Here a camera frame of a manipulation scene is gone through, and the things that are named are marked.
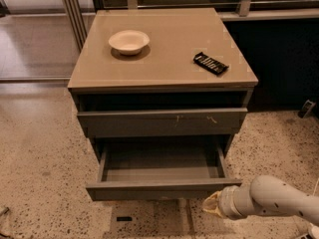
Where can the small grey floor bracket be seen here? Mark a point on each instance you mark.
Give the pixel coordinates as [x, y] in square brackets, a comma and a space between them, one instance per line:
[306, 109]

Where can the black snack bar package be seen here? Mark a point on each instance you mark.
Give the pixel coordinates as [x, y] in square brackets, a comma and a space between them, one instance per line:
[213, 66]

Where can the grey drawer cabinet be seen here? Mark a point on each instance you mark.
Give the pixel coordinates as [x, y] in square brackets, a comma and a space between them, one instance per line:
[163, 75]

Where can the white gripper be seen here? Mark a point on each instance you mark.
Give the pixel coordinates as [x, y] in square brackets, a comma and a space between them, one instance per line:
[227, 203]

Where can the white ceramic bowl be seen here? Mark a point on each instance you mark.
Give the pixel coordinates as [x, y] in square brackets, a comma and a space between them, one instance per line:
[129, 42]

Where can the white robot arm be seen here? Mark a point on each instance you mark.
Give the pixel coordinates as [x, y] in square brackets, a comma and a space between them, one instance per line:
[265, 196]

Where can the metal shelf frame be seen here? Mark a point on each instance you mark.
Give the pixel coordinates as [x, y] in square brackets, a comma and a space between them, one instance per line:
[301, 16]

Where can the black tape floor marker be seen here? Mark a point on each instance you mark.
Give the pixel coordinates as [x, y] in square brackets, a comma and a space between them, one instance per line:
[124, 218]

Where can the grey top drawer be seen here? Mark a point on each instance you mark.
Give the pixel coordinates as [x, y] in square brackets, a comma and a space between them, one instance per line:
[162, 123]

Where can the grey drawer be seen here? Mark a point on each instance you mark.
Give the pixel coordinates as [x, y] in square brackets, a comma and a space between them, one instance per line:
[160, 170]
[162, 123]

